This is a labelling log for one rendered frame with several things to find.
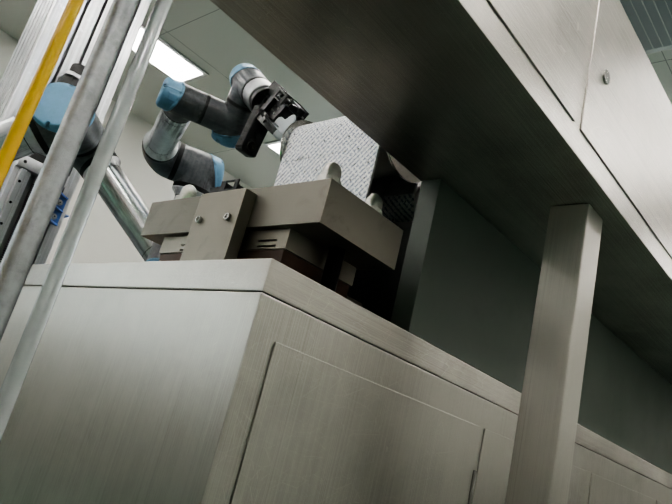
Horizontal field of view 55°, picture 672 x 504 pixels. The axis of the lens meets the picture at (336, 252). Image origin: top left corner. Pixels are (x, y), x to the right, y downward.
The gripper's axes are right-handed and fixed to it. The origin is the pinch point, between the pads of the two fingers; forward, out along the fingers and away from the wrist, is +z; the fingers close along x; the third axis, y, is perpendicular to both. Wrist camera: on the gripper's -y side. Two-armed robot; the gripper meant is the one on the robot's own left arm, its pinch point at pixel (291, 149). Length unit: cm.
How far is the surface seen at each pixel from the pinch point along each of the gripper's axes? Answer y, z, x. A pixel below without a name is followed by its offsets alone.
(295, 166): -0.3, 12.2, -5.4
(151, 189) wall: -142, -337, 159
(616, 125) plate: 38, 49, 6
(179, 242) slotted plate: -17.4, 28.0, -24.1
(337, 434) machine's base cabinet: -15, 65, -14
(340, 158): 6.8, 20.6, -5.5
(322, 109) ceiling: -3, -245, 169
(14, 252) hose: -4, 72, -61
